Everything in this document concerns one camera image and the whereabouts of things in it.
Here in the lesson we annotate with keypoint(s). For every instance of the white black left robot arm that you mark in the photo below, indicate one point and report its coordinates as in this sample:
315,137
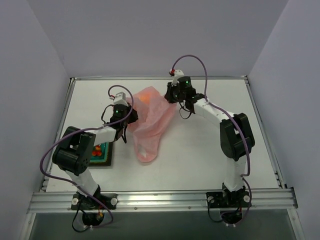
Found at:
74,151

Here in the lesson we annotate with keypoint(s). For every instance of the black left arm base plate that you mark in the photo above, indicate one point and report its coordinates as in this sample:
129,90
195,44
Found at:
87,203

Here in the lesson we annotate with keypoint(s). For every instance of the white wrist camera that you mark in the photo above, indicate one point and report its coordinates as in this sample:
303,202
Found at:
176,74
119,99

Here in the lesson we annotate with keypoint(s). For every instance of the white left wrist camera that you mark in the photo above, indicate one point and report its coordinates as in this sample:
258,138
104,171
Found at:
119,99

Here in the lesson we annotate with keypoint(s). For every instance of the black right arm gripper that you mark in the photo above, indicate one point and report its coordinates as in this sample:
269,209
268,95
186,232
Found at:
170,93

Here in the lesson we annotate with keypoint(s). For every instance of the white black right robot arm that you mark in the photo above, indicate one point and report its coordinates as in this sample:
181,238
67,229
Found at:
235,133

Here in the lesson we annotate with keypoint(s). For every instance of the pink plastic bag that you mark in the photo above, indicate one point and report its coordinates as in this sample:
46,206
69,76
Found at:
153,120

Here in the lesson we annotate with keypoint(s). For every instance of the green square ceramic plate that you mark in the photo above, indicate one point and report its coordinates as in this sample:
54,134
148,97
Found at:
105,160

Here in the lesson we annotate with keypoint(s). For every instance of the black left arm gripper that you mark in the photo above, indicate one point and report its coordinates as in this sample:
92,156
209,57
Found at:
132,116

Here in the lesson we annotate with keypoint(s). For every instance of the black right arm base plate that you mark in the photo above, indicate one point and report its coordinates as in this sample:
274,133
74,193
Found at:
226,199

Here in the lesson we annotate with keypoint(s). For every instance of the red orange fake fruit bunch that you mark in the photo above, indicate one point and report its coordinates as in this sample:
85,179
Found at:
97,152

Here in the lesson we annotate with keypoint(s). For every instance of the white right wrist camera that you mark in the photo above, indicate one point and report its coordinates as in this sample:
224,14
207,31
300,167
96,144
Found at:
176,74

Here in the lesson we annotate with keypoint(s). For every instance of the aluminium front rail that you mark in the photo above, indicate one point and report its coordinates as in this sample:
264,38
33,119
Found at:
163,201

